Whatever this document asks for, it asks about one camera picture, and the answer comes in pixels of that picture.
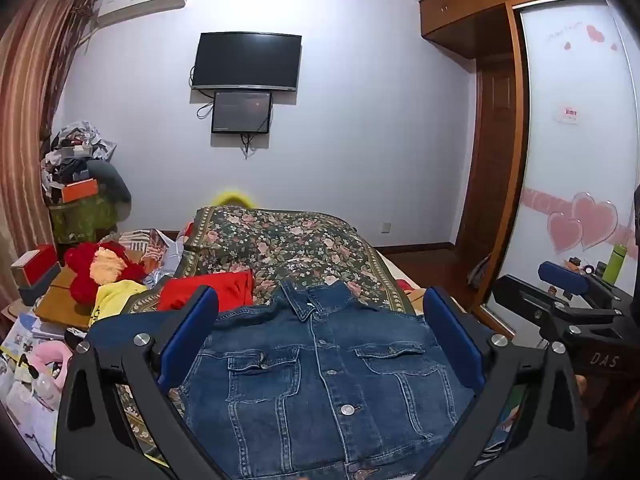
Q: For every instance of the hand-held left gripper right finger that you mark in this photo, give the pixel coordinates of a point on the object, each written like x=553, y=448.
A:
x=452, y=340

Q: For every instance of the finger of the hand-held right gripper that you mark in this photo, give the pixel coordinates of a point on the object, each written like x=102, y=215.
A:
x=565, y=276
x=530, y=297

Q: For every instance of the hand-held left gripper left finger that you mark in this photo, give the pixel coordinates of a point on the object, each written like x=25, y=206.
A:
x=192, y=330

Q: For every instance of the blue denim jacket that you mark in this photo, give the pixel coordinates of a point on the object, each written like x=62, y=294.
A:
x=320, y=385

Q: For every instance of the red garment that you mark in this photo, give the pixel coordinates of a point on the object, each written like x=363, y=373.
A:
x=210, y=290

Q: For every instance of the green bottle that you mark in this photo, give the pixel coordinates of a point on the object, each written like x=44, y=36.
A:
x=615, y=265

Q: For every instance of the yellow garment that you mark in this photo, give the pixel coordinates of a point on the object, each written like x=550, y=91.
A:
x=117, y=300

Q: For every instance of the red plush toy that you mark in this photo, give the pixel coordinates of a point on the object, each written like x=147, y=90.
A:
x=87, y=270

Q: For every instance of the floral bedspread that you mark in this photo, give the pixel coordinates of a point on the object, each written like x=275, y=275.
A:
x=280, y=245

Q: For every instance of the brown cardboard box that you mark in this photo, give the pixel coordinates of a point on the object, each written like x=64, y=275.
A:
x=60, y=300

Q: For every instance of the brown wooden door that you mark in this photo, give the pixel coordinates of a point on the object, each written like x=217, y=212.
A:
x=492, y=160

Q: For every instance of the yellow object behind bed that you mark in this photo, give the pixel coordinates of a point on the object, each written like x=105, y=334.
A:
x=232, y=197

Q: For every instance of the pink plush toy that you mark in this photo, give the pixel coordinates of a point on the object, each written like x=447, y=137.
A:
x=50, y=360

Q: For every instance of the green patterned box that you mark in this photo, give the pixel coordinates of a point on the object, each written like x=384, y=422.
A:
x=82, y=220

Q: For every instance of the red box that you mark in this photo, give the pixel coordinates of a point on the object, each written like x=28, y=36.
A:
x=42, y=262

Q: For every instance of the pile of magazines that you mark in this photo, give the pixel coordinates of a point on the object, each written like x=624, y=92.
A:
x=22, y=340

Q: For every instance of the orange box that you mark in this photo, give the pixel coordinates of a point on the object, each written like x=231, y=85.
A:
x=77, y=191

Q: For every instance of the pile of clutter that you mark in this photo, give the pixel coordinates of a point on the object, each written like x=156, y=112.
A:
x=75, y=147

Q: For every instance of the striped brown curtain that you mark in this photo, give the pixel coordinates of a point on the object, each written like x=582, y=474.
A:
x=30, y=110

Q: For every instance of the wooden wardrobe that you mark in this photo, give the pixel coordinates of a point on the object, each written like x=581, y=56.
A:
x=470, y=0

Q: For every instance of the white wall socket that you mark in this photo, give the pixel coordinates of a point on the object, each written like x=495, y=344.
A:
x=386, y=226

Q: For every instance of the small black wall monitor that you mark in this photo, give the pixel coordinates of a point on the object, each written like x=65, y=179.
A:
x=241, y=112

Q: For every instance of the black wall television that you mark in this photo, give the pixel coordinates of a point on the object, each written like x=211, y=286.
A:
x=246, y=62

